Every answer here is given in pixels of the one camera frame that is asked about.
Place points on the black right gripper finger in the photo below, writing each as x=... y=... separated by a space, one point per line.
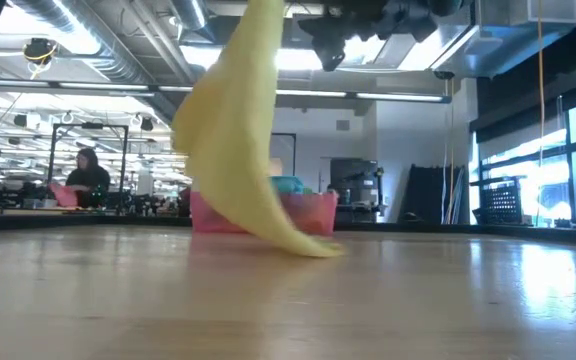
x=329 y=55

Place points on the yellow microfiber towel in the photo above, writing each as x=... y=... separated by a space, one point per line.
x=238 y=150

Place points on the teal microfiber towel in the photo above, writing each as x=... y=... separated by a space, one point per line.
x=288 y=184

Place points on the long ceiling light bar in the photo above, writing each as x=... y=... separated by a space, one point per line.
x=358 y=94
x=68 y=86

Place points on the person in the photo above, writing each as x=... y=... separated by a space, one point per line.
x=88 y=180
x=331 y=189

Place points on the pink plastic bin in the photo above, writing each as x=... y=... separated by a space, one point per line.
x=313 y=215

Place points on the black leaning panel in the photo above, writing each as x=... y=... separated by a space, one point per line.
x=425 y=195

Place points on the black plastic crate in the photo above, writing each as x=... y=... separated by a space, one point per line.
x=500 y=204

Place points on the black round ceiling sensor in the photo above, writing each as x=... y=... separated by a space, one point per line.
x=39 y=50

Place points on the small pink object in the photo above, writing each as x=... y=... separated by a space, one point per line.
x=64 y=195

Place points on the black metal gantry frame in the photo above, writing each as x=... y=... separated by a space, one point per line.
x=88 y=126
x=288 y=135

